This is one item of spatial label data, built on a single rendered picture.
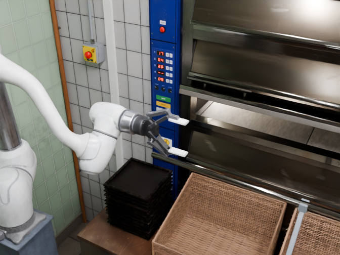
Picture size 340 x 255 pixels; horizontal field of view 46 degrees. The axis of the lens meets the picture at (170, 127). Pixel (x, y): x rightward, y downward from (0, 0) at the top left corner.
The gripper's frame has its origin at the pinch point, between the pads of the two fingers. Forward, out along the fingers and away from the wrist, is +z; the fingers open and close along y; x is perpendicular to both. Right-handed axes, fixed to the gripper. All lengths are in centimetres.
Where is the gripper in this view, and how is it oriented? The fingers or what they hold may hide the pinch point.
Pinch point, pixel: (183, 138)
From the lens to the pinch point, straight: 144.0
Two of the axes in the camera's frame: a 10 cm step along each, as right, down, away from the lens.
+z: 8.7, 2.6, -4.2
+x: -4.9, 4.5, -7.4
